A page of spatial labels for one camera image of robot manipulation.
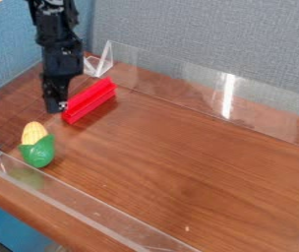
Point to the clear acrylic corner bracket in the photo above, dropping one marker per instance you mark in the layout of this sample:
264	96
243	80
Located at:
97	65

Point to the yellow green toy corn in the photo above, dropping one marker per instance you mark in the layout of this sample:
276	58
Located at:
37	145

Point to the red plastic block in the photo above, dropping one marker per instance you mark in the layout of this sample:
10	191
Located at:
88	100

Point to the clear acrylic front wall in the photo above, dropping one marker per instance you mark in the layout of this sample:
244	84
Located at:
77	220

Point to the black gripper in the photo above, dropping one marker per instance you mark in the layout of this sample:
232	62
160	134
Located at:
62	64

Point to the clear acrylic wall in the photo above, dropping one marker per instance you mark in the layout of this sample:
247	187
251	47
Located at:
77	220
245	102

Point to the clear acrylic back wall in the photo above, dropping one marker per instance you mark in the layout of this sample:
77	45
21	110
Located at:
245	102

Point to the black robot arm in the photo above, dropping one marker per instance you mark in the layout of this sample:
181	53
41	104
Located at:
54	18

